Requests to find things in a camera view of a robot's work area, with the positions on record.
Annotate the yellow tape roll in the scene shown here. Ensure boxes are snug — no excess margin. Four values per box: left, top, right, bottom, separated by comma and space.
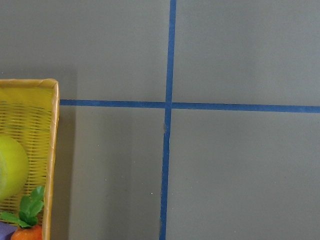
0, 135, 29, 201

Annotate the yellow woven plastic basket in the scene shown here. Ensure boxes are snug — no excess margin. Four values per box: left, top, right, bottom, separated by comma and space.
0, 79, 60, 240

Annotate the orange toy carrot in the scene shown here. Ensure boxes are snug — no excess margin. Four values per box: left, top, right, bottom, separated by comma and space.
0, 186, 45, 240

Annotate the purple foam block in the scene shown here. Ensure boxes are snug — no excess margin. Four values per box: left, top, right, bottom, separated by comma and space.
0, 222, 18, 240

